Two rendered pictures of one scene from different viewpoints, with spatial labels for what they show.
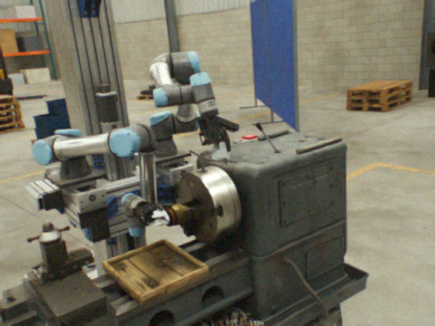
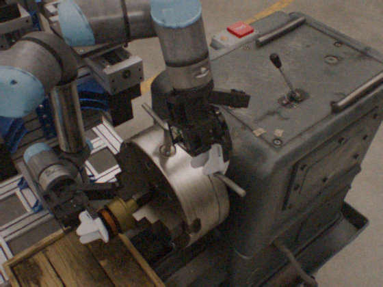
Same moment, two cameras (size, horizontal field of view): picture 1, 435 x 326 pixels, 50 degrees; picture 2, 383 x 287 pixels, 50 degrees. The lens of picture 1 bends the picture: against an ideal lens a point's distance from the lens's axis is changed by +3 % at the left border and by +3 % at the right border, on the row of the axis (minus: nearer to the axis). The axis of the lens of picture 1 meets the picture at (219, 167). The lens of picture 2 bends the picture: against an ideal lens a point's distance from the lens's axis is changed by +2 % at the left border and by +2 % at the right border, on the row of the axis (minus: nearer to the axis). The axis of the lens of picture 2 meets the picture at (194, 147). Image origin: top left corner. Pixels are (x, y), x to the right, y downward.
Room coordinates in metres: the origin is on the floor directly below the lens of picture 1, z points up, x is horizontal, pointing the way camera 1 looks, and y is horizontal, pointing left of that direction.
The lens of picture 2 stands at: (1.17, 0.07, 1.93)
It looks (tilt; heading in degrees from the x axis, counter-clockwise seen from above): 47 degrees down; 355
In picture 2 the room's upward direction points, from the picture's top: 1 degrees clockwise
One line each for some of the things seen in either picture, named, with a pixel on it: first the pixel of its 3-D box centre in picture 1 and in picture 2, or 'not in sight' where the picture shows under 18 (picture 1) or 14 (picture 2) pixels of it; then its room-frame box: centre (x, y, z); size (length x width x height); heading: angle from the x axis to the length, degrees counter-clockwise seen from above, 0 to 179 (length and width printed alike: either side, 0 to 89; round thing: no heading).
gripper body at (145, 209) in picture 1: (147, 212); (68, 203); (1.79, 0.32, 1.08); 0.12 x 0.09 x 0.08; 33
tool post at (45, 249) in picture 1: (53, 250); not in sight; (1.54, 0.63, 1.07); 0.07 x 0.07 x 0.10; 34
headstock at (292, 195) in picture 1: (272, 185); (269, 121); (2.07, -0.25, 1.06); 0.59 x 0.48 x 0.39; 124
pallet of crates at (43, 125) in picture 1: (69, 119); not in sight; (8.64, 2.76, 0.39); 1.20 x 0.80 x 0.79; 140
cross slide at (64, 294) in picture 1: (62, 286); not in sight; (1.49, 0.60, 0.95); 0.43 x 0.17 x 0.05; 34
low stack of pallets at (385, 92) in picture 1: (379, 95); not in sight; (9.42, -3.42, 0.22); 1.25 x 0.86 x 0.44; 134
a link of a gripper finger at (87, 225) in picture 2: (158, 215); (89, 227); (1.70, 0.26, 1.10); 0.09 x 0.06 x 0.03; 33
